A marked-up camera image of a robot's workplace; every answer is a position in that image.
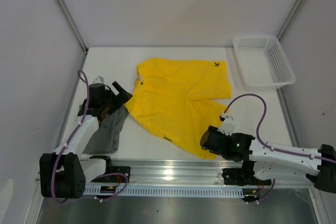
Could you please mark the slotted cable duct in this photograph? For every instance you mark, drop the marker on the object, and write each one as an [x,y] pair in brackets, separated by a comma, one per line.
[166,191]

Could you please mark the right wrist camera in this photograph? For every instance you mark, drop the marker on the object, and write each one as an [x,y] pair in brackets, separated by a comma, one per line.
[228,125]

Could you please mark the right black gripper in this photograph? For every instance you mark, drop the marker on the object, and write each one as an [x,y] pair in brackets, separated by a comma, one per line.
[214,129]

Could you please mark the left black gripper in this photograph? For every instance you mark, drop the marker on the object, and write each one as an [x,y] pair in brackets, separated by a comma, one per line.
[119,99]

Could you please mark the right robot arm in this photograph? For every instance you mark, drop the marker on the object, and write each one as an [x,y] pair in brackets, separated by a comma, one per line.
[261,164]

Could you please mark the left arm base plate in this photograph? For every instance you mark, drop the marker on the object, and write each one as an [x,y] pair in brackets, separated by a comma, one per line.
[126,170]

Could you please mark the white plastic basket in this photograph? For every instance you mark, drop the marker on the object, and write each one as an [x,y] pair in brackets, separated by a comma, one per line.
[262,62]

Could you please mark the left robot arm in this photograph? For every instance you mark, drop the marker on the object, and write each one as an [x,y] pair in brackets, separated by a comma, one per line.
[84,157]

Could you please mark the yellow shorts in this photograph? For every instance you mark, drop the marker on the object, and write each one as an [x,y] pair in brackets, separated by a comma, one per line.
[177,100]

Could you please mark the grey shorts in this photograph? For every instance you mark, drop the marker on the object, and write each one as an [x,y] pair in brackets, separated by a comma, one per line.
[99,134]

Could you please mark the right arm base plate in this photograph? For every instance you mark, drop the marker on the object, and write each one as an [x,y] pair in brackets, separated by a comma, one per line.
[235,177]

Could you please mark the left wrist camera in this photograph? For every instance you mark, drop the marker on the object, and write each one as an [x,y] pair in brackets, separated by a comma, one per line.
[99,79]

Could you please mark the aluminium rail frame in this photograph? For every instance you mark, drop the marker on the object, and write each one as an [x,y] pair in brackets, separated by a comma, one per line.
[199,173]

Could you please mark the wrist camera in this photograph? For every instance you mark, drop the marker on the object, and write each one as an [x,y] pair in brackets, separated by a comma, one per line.
[99,79]
[228,125]

